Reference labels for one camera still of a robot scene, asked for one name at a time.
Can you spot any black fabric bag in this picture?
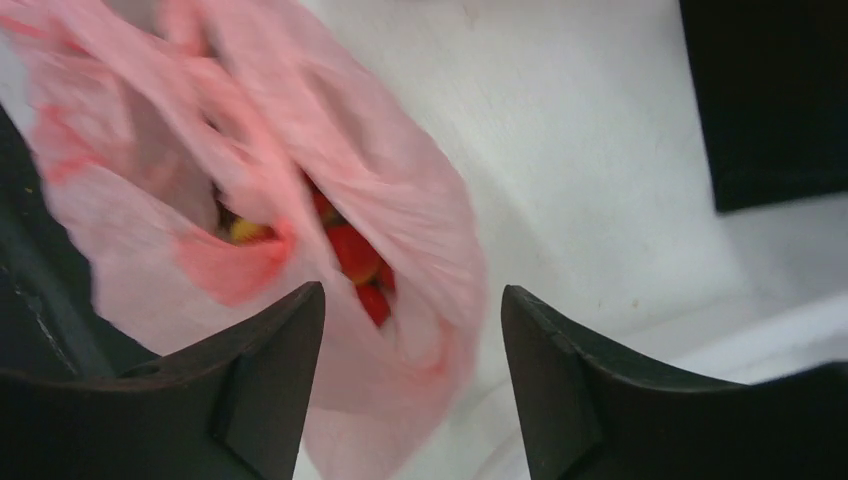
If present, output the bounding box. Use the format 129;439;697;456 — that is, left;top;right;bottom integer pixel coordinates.
679;0;847;214

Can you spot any red cherry tomato bunch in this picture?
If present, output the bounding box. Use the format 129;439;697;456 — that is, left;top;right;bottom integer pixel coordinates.
302;173;396;328

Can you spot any white plastic basin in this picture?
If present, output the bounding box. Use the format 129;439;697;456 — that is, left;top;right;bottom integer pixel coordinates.
406;196;847;479

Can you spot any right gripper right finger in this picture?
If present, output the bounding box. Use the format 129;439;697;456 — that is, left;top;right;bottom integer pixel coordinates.
501;286;847;479

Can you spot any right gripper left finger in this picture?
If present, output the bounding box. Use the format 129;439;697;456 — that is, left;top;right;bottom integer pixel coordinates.
1;281;325;479

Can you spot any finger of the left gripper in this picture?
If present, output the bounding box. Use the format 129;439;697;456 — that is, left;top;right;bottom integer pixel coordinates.
1;113;157;378

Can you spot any pink plastic grocery bag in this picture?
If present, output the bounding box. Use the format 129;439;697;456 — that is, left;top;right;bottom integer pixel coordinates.
1;1;487;479

